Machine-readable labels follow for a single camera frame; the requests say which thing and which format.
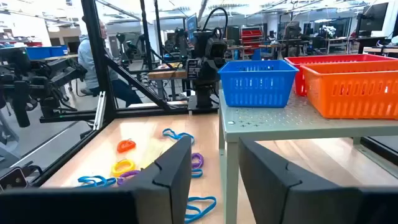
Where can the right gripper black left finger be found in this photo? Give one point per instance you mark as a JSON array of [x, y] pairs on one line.
[[93, 205]]

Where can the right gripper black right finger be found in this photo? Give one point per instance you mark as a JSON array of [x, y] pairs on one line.
[[311, 202]]

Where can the blue plastic basket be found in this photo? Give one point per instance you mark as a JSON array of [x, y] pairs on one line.
[[258, 84]]

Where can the orange plastic basket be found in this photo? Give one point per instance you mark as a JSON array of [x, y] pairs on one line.
[[342, 76]]

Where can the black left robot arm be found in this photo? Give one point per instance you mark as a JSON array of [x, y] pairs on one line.
[[203, 96]]

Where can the wooden desk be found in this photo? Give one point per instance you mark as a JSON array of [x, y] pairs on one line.
[[168, 74]]

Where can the monitor with blue screen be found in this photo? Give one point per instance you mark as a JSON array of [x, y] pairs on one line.
[[191, 26]]

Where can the red bin rack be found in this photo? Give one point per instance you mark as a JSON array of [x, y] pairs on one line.
[[252, 39]]

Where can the red plastic basket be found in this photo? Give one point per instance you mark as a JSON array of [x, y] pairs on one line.
[[298, 81]]

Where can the person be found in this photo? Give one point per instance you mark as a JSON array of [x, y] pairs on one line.
[[85, 59]]

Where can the small blue storage bin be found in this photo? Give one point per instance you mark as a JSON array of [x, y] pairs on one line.
[[59, 50]]

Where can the large blue storage bin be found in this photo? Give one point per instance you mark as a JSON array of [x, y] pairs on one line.
[[37, 53]]

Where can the black computer monitor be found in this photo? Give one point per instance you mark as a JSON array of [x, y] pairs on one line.
[[373, 17]]

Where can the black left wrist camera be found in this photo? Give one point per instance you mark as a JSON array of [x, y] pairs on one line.
[[215, 48]]

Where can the small black camera box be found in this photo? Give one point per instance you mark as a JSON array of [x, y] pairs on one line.
[[12, 179]]

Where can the silver frame bracket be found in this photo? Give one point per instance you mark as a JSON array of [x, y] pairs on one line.
[[99, 110]]

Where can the black aluminium frame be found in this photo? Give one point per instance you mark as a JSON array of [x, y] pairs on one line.
[[96, 46]]

